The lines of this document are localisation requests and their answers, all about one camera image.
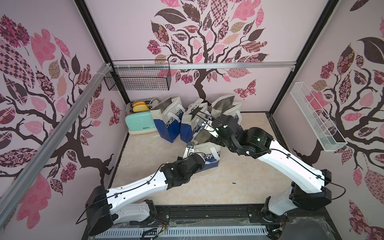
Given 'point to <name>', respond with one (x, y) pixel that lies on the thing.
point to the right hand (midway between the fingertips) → (220, 125)
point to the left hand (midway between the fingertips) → (189, 159)
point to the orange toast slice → (138, 102)
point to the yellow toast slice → (140, 107)
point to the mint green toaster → (141, 122)
